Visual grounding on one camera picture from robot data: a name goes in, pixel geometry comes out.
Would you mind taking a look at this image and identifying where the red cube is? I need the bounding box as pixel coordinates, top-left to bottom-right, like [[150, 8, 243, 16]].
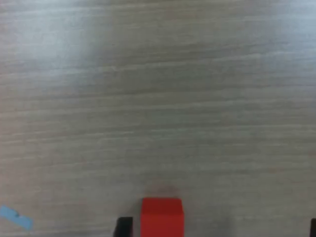
[[139, 197, 185, 237]]

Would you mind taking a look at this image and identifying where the blue tape piece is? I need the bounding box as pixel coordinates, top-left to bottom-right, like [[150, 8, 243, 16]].
[[0, 204, 34, 232]]

